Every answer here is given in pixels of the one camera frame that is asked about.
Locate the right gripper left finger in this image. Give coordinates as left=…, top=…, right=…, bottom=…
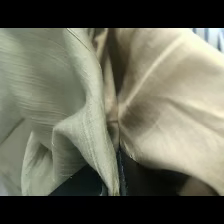
left=49, top=163, right=109, bottom=197

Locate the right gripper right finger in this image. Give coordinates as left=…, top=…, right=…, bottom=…
left=117, top=145, right=190, bottom=197

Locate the beige shirt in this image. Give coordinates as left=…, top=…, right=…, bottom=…
left=0, top=27, right=224, bottom=197

